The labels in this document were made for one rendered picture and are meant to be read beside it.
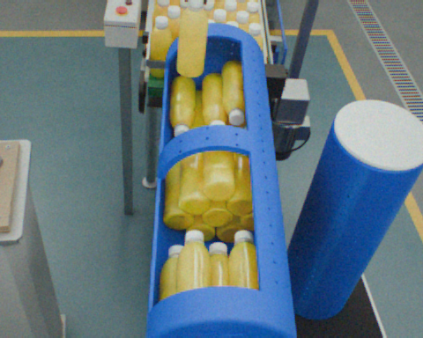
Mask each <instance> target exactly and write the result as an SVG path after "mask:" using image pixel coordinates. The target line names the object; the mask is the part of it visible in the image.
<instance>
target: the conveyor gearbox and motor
mask: <svg viewBox="0 0 423 338"><path fill-rule="evenodd" d="M310 101H311V99H310V98H309V91H308V83H307V81H306V80H302V79H292V78H288V79H287V81H286V89H285V90H284V91H283V94H282V97H281V99H276V100H275V107H274V110H273V113H272V118H271V124H272V136H273V142H274V148H275V159H276V161H284V160H286V159H288V158H289V157H290V156H291V152H292V151H296V150H297V149H299V148H301V147H302V146H303V145H304V144H305V143H306V142H307V141H308V140H309V137H310V134H311V131H310V124H309V117H308V116H306V112H307V111H308V107H309V102H310ZM295 140H305V142H304V143H303V144H302V145H300V146H298V147H297V148H295V149H293V146H294V143H295Z"/></svg>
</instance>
